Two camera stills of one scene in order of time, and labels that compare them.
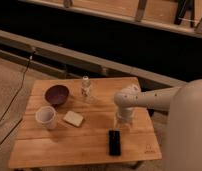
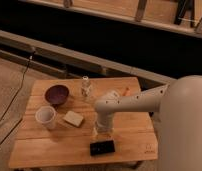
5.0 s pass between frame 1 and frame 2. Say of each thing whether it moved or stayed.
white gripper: moved
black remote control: moved
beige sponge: stayed
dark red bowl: stayed
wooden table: stayed
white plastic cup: stayed
